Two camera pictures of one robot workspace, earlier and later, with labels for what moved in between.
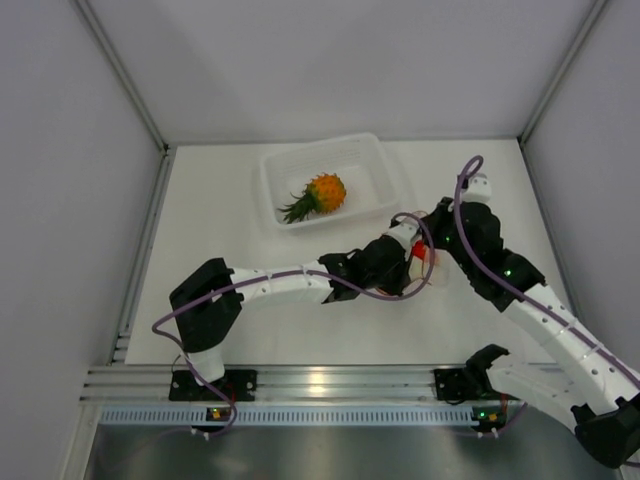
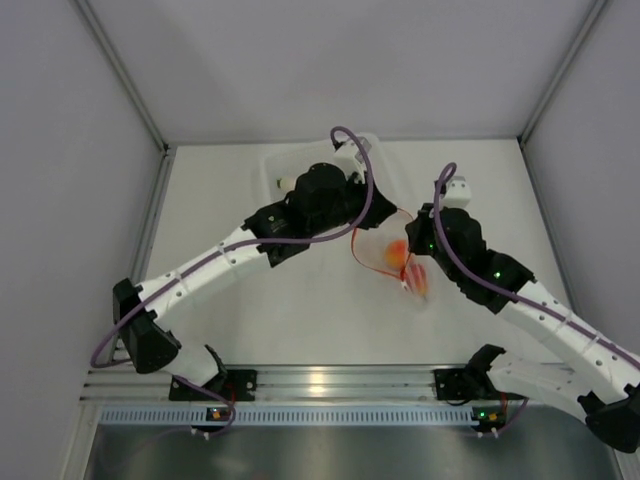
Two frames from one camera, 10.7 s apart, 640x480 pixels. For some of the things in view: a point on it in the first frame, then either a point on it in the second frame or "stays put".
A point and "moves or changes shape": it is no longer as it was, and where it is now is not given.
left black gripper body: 392,282 to 353,198
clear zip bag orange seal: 423,266 moves or changes shape
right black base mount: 451,385 stays put
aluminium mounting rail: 273,384 stays put
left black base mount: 236,384 stays put
